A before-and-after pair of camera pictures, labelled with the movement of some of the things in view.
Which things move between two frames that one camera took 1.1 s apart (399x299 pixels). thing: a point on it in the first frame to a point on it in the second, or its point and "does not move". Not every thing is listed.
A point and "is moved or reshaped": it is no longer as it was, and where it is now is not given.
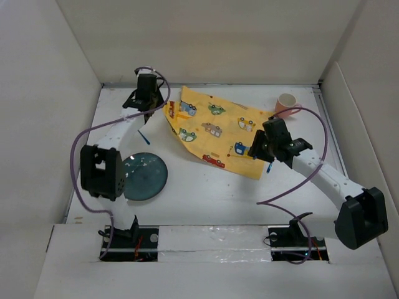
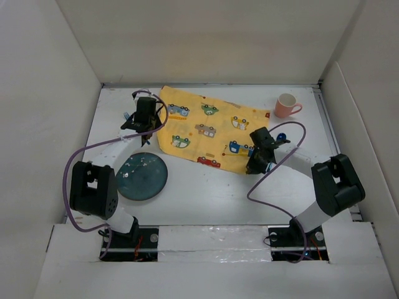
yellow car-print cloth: (221, 129) is moved or reshaped
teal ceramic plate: (146, 176) does not move
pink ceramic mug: (286, 101) does not move
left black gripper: (162, 97) to (158, 123)
